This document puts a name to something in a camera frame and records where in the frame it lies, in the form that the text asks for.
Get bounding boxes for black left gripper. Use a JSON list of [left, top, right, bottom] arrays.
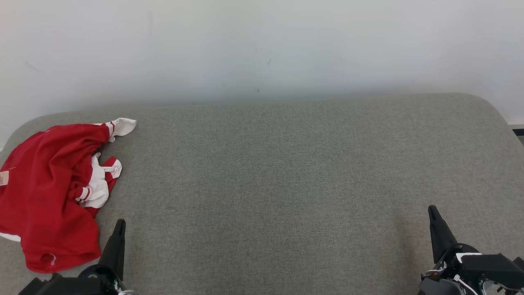
[[77, 219, 128, 295]]

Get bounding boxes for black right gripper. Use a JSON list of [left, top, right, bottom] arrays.
[[418, 205, 484, 295]]

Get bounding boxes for red shorts white trim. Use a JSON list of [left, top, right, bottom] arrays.
[[0, 180, 103, 274]]

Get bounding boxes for red basketball jersey white sleeves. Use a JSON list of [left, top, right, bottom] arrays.
[[0, 118, 137, 213]]

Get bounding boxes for white right gripper cable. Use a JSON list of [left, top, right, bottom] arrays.
[[452, 274, 480, 295]]

